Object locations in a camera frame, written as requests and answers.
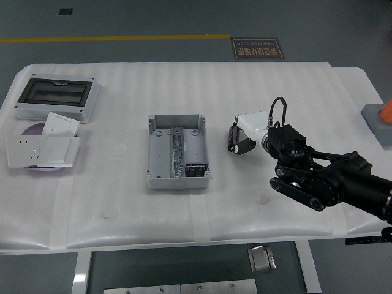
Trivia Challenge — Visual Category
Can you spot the white and black robot right hand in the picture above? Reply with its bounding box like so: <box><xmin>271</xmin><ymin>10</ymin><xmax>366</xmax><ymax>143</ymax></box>
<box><xmin>227</xmin><ymin>112</ymin><xmax>271</xmax><ymax>156</ymax></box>

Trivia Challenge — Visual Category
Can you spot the black cylindrical battery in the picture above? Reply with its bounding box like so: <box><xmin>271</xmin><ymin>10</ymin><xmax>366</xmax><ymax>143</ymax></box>
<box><xmin>227</xmin><ymin>125</ymin><xmax>241</xmax><ymax>153</ymax></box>

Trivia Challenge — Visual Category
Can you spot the grey open junction box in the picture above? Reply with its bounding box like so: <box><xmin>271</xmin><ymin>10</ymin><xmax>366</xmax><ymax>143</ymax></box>
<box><xmin>145</xmin><ymin>113</ymin><xmax>213</xmax><ymax>190</ymax></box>

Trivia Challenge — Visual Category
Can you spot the grey distribution box, dark window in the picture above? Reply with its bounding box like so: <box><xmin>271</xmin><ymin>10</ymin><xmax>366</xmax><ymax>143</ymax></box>
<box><xmin>14</xmin><ymin>73</ymin><xmax>101</xmax><ymax>124</ymax></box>

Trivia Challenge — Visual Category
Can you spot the black terminal block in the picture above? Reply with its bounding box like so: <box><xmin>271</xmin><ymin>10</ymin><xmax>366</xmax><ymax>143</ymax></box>
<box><xmin>184</xmin><ymin>164</ymin><xmax>209</xmax><ymax>178</ymax></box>

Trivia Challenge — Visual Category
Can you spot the grey square block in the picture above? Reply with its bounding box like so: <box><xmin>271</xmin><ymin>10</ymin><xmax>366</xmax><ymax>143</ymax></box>
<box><xmin>360</xmin><ymin>104</ymin><xmax>392</xmax><ymax>150</ymax></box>

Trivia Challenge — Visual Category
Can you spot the white foam mat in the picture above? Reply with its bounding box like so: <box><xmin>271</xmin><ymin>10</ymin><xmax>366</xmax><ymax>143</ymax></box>
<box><xmin>0</xmin><ymin>62</ymin><xmax>349</xmax><ymax>251</ymax></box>

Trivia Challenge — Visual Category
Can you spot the white table leg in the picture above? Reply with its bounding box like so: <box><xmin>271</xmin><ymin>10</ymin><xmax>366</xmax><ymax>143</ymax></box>
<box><xmin>72</xmin><ymin>251</ymin><xmax>93</xmax><ymax>294</ymax></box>
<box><xmin>295</xmin><ymin>240</ymin><xmax>322</xmax><ymax>294</ymax></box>

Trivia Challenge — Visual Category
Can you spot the black table control panel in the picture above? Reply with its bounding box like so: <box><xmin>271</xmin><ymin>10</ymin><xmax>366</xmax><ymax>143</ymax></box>
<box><xmin>345</xmin><ymin>235</ymin><xmax>392</xmax><ymax>246</ymax></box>

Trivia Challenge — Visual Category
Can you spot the grey metal plate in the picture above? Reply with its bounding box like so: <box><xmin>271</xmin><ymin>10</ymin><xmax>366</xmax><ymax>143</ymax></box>
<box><xmin>103</xmin><ymin>284</ymin><xmax>181</xmax><ymax>294</ymax></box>

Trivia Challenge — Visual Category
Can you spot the purple round disc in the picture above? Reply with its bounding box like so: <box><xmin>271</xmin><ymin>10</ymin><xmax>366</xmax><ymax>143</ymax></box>
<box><xmin>21</xmin><ymin>122</ymin><xmax>79</xmax><ymax>173</ymax></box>

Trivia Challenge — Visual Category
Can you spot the metal mounting rail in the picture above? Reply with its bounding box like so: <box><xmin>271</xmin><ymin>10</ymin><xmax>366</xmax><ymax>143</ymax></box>
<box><xmin>169</xmin><ymin>126</ymin><xmax>187</xmax><ymax>179</ymax></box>

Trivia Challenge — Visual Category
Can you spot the silver metal bracket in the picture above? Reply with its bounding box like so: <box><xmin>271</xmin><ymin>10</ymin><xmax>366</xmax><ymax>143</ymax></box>
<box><xmin>247</xmin><ymin>244</ymin><xmax>277</xmax><ymax>274</ymax></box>

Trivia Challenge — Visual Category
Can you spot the white switch panel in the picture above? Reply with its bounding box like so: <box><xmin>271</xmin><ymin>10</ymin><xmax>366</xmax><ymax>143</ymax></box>
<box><xmin>41</xmin><ymin>111</ymin><xmax>81</xmax><ymax>137</ymax></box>
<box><xmin>36</xmin><ymin>136</ymin><xmax>81</xmax><ymax>168</ymax></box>

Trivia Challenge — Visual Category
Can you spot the white wall socket panel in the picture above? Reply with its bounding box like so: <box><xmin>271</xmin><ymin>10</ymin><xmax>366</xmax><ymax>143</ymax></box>
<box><xmin>6</xmin><ymin>135</ymin><xmax>47</xmax><ymax>169</ymax></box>

